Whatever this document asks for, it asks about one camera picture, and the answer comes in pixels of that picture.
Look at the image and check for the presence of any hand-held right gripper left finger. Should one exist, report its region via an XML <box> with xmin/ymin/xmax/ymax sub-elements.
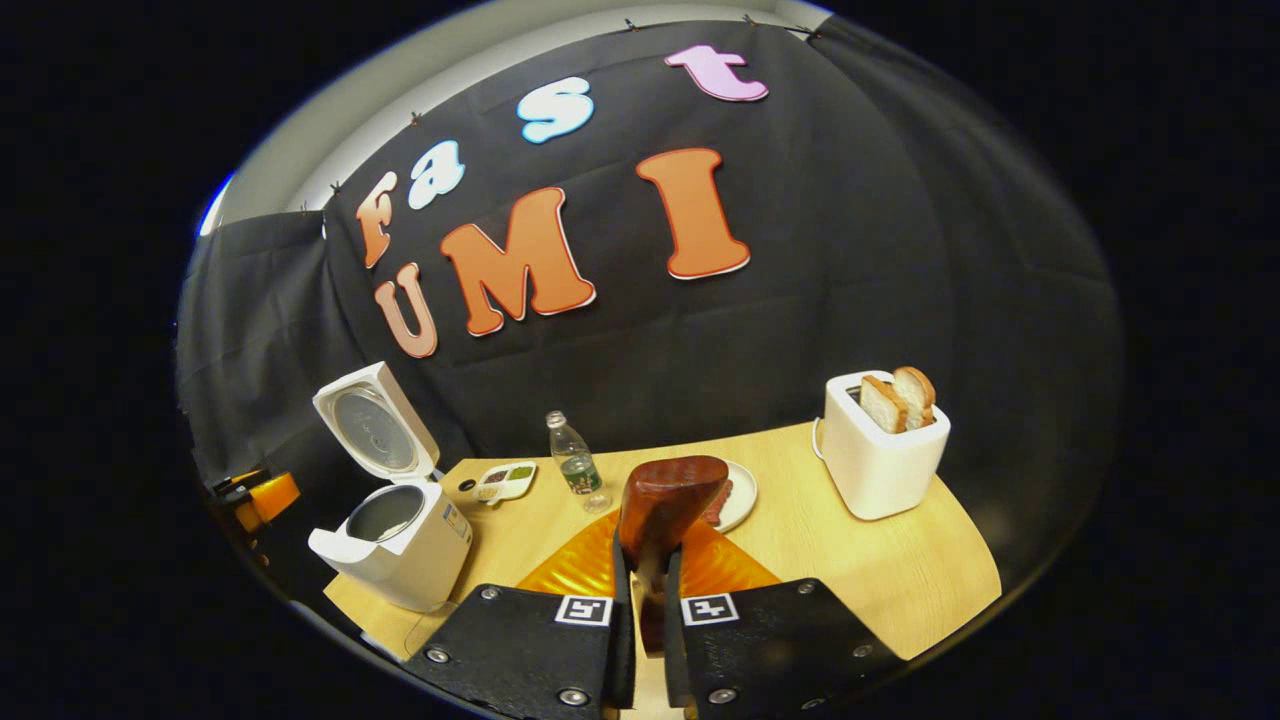
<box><xmin>400</xmin><ymin>510</ymin><xmax>638</xmax><ymax>720</ymax></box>

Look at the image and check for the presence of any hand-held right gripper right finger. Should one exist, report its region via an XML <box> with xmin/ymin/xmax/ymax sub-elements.
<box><xmin>663</xmin><ymin>520</ymin><xmax>906</xmax><ymax>720</ymax></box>

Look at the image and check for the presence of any white rice cooker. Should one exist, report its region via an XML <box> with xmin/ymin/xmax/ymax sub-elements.
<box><xmin>308</xmin><ymin>362</ymin><xmax>474</xmax><ymax>613</ymax></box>

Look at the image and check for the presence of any brown wooden spoon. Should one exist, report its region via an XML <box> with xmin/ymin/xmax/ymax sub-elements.
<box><xmin>618</xmin><ymin>456</ymin><xmax>730</xmax><ymax>656</ymax></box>

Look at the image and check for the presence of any white round plate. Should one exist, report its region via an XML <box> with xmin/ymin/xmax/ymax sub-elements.
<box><xmin>700</xmin><ymin>461</ymin><xmax>759</xmax><ymax>533</ymax></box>

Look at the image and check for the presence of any white divided grain dish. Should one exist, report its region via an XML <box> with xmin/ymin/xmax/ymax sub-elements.
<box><xmin>472</xmin><ymin>461</ymin><xmax>538</xmax><ymax>504</ymax></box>

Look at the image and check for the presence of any clear plastic water bottle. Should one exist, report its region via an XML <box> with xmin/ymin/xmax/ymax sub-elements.
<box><xmin>546</xmin><ymin>410</ymin><xmax>613</xmax><ymax>514</ymax></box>

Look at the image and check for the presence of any white toaster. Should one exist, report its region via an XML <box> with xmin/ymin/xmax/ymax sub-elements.
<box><xmin>820</xmin><ymin>371</ymin><xmax>952</xmax><ymax>521</ymax></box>

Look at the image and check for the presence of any toast bread slice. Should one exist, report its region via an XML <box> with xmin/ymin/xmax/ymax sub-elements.
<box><xmin>892</xmin><ymin>366</ymin><xmax>937</xmax><ymax>429</ymax></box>
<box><xmin>859</xmin><ymin>375</ymin><xmax>909</xmax><ymax>434</ymax></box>

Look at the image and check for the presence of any ceiling light panel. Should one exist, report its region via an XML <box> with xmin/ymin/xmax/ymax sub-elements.
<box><xmin>198</xmin><ymin>170</ymin><xmax>236</xmax><ymax>238</ymax></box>

